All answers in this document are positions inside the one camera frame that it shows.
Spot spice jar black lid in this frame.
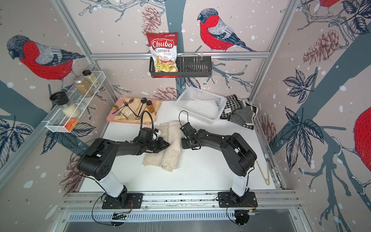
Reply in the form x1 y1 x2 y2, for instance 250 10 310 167
82 70 100 89

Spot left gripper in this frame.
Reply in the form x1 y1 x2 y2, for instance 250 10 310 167
146 137 171 153

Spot small orange box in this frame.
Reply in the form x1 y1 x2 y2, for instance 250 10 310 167
63 119 79 132

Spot beige knitted scarf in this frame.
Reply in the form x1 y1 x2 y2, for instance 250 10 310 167
142 120 186 172

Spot pink tray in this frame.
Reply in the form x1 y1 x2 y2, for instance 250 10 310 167
106 97 148 124

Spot black wire wall basket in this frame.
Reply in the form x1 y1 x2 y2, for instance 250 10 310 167
149 55 212 78

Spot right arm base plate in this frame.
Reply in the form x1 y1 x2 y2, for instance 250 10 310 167
217 191 258 208

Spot beige cloth on tray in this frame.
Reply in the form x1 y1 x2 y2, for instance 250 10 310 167
114 98 162 124

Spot black white patterned scarf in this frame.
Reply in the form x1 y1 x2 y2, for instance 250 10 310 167
220 95 259 130

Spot white wire wall shelf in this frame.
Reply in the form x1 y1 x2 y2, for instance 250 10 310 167
46 71 106 133

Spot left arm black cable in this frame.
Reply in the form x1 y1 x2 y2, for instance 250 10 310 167
140 110 154 130

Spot gold spoon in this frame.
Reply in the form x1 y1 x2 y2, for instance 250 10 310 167
112 105 128 119

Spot beige plastic tongs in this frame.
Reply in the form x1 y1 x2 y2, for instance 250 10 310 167
256 161 271 186

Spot aluminium front rail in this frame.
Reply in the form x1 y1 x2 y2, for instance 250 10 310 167
59 189 302 212

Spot white plastic basket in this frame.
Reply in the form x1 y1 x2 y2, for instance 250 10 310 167
176 87 227 124

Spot small amber spice bottle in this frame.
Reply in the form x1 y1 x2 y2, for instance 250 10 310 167
146 100 155 113

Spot large jar black lid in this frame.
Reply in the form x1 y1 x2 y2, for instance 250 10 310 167
49 91 81 119

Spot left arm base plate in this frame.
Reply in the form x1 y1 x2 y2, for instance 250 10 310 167
102 192 144 209

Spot black ladle spoon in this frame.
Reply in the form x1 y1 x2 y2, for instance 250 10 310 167
135 98 147 120

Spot black gold fork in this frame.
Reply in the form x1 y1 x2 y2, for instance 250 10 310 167
123 101 138 117

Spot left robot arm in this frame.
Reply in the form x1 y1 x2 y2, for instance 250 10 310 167
77 128 170 199

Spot spice jar silver lid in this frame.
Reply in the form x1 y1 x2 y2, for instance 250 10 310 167
74 77 93 98

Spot red cassava chips bag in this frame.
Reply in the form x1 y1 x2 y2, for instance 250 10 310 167
146 32 178 73

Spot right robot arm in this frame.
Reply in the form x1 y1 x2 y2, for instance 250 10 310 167
180 122 257 198

